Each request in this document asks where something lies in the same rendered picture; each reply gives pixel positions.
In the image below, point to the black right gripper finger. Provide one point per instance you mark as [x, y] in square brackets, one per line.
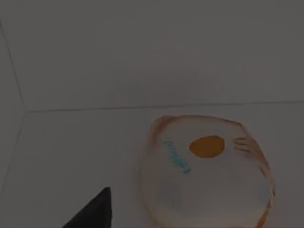
[97, 211]

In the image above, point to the white bottle with orange cap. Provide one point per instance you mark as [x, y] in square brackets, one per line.
[204, 180]

